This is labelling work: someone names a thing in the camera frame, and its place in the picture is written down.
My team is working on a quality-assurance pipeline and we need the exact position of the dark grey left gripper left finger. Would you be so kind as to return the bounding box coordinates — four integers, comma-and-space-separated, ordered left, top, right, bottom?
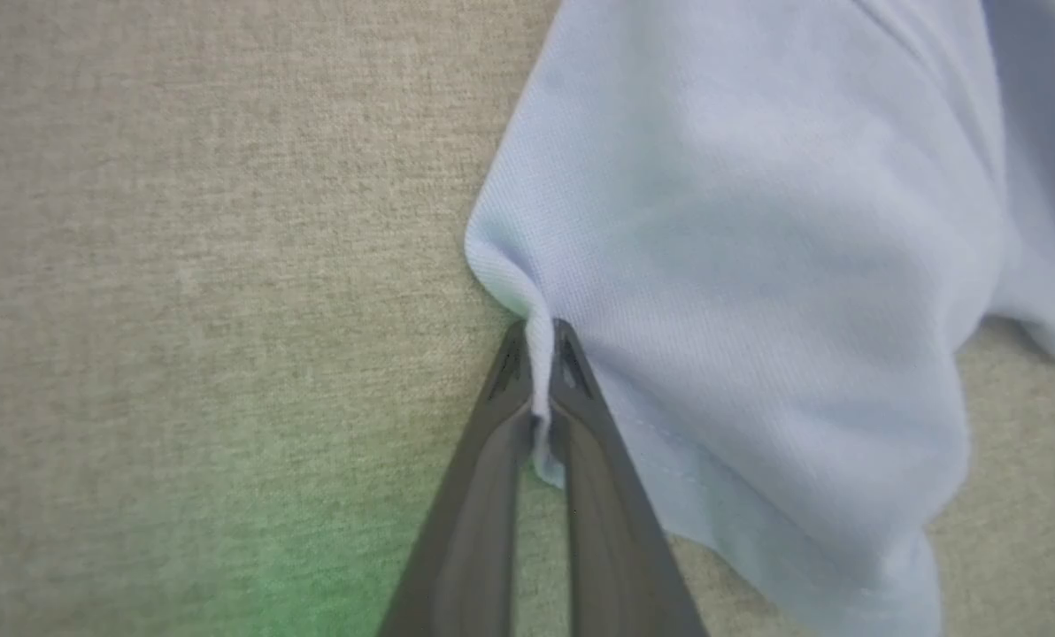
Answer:
375, 320, 537, 637

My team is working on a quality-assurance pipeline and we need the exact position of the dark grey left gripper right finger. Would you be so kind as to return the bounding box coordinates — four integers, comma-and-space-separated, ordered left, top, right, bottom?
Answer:
549, 318, 710, 637

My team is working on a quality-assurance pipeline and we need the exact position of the light blue polo shirt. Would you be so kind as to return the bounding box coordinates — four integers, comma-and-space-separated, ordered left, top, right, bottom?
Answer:
464, 0, 1055, 637

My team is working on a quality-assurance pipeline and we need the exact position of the grey fabric sofa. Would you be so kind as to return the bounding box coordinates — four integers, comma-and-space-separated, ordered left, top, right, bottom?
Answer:
0, 0, 1055, 637

